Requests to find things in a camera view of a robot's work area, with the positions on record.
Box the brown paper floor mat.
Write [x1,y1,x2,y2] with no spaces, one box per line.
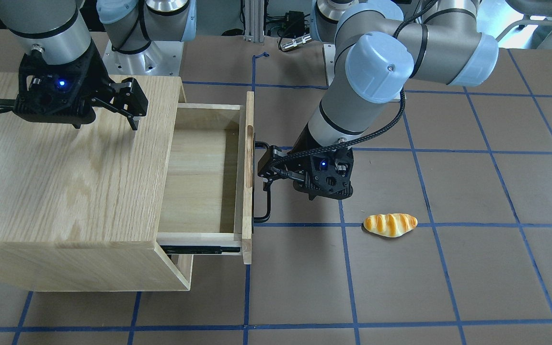
[0,48,552,345]

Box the wooden drawer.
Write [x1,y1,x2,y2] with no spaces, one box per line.
[156,92,254,265]

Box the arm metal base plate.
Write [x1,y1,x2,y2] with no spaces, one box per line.
[103,41,184,76]

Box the toy bread roll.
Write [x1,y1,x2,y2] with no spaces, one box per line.
[362,213,418,238]

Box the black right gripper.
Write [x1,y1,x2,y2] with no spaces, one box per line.
[13,48,149,131]

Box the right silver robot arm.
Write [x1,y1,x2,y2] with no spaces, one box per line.
[0,0,196,130]

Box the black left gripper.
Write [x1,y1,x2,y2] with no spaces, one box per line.
[258,146,354,200]

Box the light wooden drawer cabinet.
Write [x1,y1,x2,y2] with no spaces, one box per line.
[0,76,193,292]

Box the black drawer handle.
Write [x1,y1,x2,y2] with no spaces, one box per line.
[253,141,273,224]

